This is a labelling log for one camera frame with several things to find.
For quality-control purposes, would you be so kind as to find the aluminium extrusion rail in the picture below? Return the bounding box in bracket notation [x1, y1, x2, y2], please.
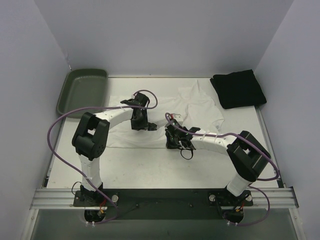
[30, 188, 299, 210]

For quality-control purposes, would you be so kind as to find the white t-shirt with robot print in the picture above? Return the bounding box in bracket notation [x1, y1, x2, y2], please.
[107, 82, 225, 149]

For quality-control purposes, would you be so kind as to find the folded black t-shirt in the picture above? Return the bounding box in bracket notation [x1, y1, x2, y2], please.
[210, 69, 267, 110]

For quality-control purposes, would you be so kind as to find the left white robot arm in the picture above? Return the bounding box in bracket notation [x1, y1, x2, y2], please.
[71, 92, 150, 206]

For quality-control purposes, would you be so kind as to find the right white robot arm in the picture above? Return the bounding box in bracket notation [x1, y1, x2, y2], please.
[165, 119, 271, 197]

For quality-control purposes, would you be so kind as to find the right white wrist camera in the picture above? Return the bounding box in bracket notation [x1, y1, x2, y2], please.
[169, 113, 184, 125]

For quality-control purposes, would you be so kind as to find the dark green plastic tray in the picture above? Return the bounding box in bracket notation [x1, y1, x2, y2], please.
[56, 68, 109, 115]

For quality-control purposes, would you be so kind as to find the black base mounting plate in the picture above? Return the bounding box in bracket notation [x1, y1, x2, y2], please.
[73, 188, 253, 222]

